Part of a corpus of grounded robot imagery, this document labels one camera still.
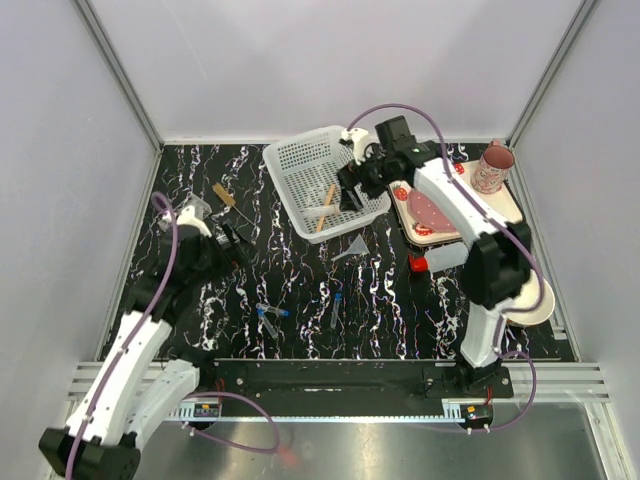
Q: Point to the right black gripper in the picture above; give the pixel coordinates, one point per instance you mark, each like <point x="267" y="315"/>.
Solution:
<point x="350" y="175"/>

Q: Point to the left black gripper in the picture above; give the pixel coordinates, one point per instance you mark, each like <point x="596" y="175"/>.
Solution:
<point x="234" y="251"/>

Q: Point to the wooden test tube clamp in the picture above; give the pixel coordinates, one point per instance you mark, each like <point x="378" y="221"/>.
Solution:
<point x="326" y="206"/>

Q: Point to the bundle of plastic pipettes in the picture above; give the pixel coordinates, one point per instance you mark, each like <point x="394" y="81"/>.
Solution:
<point x="317" y="212"/>

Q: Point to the clear plastic funnel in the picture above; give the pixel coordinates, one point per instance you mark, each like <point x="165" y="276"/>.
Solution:
<point x="357" y="248"/>

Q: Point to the wash bottle red cap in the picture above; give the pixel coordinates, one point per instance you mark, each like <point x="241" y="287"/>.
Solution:
<point x="439" y="258"/>

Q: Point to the blue cap test tube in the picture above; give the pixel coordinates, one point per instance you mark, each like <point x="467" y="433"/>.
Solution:
<point x="267" y="324"/>
<point x="337" y="302"/>
<point x="271" y="309"/>

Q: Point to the clear test tube rack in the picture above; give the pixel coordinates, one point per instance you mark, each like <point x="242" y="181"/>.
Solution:
<point x="192" y="198"/>

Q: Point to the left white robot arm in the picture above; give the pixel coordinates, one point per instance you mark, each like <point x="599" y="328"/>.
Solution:
<point x="106" y="434"/>

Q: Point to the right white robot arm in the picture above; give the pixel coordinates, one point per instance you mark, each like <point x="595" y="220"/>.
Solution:
<point x="499" y="260"/>

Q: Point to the white plastic perforated basket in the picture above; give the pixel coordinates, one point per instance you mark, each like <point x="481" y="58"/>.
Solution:
<point x="304" y="169"/>

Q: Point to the pink dotted plate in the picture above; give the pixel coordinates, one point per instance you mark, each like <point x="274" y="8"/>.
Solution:
<point x="426" y="213"/>

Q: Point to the strawberry pattern tray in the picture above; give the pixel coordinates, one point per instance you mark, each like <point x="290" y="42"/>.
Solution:
<point x="466" y="219"/>

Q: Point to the pink patterned mug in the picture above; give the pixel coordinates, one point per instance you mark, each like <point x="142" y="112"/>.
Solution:
<point x="492" y="168"/>

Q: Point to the white bowl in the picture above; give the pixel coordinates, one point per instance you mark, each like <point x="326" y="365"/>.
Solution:
<point x="529" y="295"/>

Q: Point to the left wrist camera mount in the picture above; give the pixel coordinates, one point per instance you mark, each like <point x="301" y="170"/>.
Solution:
<point x="194" y="215"/>

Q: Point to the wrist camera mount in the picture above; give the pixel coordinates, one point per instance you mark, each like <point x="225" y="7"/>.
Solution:
<point x="194" y="215"/>
<point x="357" y="139"/>

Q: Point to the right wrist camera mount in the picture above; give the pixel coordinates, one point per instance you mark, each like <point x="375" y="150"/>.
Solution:
<point x="357" y="139"/>

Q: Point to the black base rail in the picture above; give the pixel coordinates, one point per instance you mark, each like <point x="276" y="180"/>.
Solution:
<point x="350" y="389"/>

